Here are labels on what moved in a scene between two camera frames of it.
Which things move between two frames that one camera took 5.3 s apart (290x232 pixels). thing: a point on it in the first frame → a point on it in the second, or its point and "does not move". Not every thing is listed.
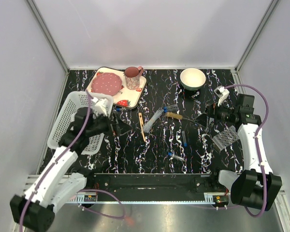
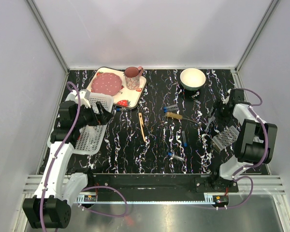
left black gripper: [119, 126] → [98, 119]
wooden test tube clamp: [142, 125] does not move
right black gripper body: [213, 109] → [221, 112]
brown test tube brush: [176, 116] does not move
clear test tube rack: [225, 137] does not move
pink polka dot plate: [106, 83] does not move
